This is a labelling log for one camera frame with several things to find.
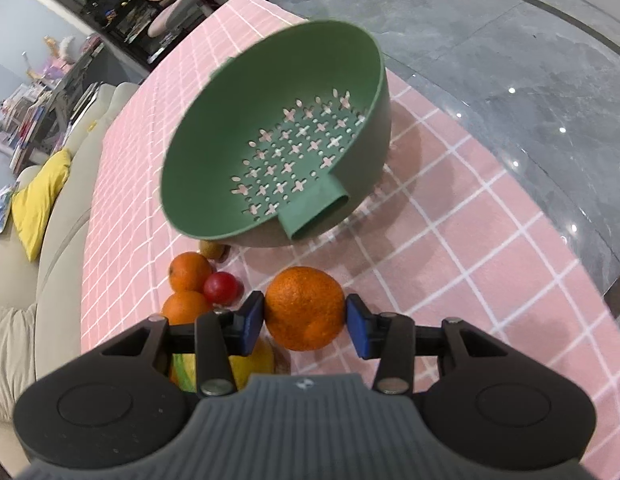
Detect orange near small fruit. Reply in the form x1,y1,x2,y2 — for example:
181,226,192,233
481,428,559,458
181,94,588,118
168,252,214,292

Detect yellow cushion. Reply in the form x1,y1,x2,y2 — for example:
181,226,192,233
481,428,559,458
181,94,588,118
11,150,71,262

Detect orange beside red fruit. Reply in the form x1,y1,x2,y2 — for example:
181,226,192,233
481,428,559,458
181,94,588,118
161,290,212,325

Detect small red fruit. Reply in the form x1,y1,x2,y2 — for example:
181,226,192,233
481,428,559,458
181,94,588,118
204,272,240,307

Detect green cucumber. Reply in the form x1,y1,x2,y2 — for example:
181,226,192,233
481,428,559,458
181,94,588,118
170,353,197,393

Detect pink checked tablecloth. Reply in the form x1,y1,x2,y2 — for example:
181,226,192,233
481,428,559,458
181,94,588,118
80,0,620,479

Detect green colander bowl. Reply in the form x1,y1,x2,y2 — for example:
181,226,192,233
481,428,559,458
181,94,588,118
160,21,391,247

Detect yellow green pear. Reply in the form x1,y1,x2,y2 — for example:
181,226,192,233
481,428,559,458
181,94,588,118
229,337,275,390

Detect brown small fruit near bowl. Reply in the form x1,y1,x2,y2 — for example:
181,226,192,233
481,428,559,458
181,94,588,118
198,240,229,262

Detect beige sofa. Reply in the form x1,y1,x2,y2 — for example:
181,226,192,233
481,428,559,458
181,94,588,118
0,82,139,476

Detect cluttered desk with books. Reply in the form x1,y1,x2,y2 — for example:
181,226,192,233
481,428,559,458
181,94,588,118
0,35,104,174

